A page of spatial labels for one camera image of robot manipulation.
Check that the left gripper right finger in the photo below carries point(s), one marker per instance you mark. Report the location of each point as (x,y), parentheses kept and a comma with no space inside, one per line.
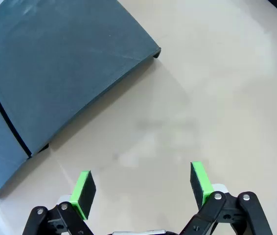
(198,186)

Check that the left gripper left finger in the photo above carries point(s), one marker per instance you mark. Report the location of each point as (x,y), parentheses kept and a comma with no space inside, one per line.
(84,195)

